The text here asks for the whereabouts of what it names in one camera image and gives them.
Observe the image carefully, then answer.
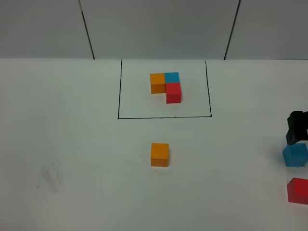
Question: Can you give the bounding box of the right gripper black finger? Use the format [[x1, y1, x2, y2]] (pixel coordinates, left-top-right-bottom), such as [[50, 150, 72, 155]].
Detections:
[[286, 111, 308, 145]]

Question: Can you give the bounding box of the blue template cube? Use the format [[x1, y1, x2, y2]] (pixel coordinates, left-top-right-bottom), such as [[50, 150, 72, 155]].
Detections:
[[164, 72, 180, 83]]

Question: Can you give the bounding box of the red template cube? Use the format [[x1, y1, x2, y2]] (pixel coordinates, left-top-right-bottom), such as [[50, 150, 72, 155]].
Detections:
[[166, 82, 182, 103]]

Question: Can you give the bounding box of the orange template cube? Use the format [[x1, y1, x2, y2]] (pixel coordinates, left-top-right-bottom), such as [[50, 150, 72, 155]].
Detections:
[[150, 73, 166, 94]]

